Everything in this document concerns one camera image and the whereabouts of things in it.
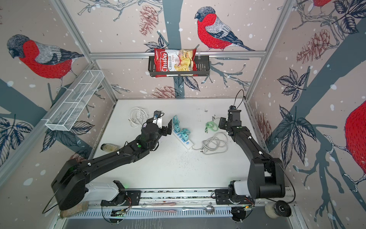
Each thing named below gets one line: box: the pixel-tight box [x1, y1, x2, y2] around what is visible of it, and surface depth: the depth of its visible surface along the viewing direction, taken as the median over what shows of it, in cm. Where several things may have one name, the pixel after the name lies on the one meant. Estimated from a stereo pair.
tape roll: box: [264, 200, 293, 219], surface depth 63 cm
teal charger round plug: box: [182, 133, 189, 142], surface depth 92 cm
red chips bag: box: [154, 48, 199, 78], surface depth 90 cm
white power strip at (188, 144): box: [172, 128, 194, 150], surface depth 94 cm
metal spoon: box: [181, 204, 215, 215], surface depth 71 cm
